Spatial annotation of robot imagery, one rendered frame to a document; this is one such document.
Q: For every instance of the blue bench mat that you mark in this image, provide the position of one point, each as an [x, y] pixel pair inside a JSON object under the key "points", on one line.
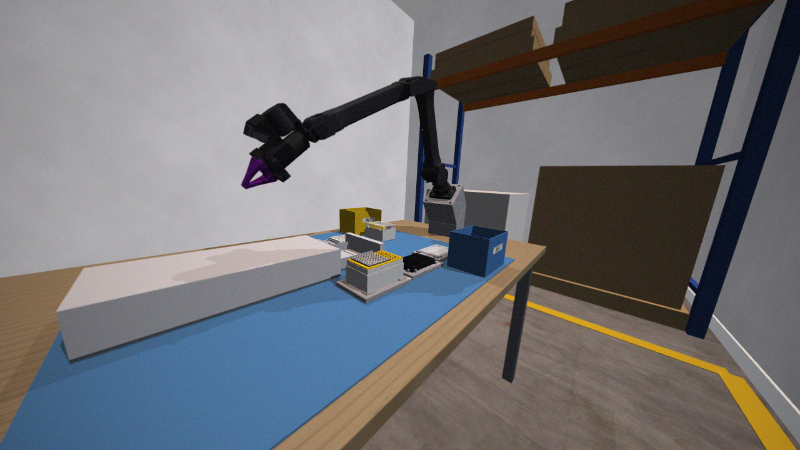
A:
{"points": [[243, 380]]}

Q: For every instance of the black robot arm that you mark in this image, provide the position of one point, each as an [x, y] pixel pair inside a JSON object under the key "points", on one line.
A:
{"points": [[279, 121]]}

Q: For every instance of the blue open-top bin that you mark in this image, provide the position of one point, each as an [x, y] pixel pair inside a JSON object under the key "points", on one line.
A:
{"points": [[477, 250]]}

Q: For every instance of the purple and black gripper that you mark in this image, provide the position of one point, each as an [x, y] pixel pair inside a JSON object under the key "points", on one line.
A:
{"points": [[272, 170]]}

